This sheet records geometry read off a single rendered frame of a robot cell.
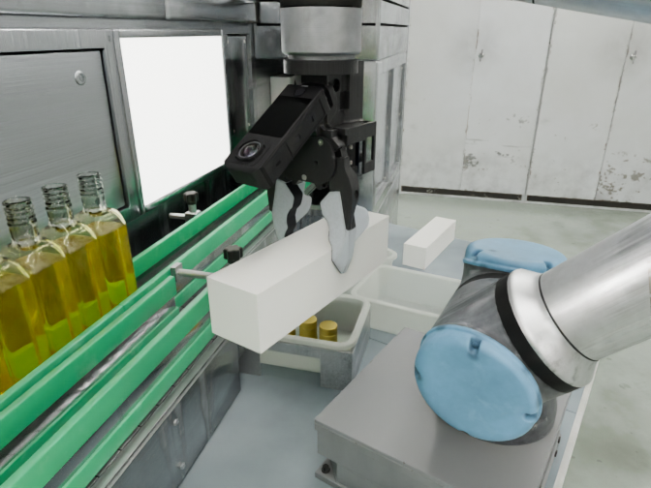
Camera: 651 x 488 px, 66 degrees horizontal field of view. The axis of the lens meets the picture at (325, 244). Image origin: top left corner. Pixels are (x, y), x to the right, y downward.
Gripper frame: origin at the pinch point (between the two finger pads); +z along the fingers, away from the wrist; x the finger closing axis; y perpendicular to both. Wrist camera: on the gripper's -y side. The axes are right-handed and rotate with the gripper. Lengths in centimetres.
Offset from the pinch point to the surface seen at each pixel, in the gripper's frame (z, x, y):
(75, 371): 14.2, 22.3, -16.4
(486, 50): -9, 100, 364
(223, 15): -26, 69, 59
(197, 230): 15, 47, 24
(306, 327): 28.6, 19.2, 24.5
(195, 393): 23.3, 16.9, -4.1
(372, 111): -1, 44, 92
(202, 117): -4, 63, 44
